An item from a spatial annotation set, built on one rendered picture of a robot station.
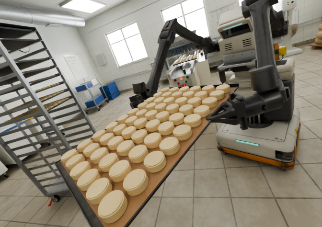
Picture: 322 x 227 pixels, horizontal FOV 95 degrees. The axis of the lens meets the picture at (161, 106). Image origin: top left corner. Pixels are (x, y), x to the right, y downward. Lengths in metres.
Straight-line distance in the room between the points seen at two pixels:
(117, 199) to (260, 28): 0.66
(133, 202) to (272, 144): 1.33
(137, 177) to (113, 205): 0.06
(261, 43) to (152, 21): 5.37
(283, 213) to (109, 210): 1.29
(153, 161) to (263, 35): 0.54
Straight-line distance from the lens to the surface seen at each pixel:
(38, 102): 1.63
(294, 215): 1.48
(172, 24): 0.99
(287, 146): 1.52
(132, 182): 0.33
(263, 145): 1.54
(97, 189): 0.37
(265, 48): 0.63
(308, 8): 6.40
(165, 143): 0.38
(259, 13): 0.71
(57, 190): 2.28
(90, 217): 0.37
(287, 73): 1.55
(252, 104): 0.47
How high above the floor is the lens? 1.24
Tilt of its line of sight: 21 degrees down
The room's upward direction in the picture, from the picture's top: 19 degrees counter-clockwise
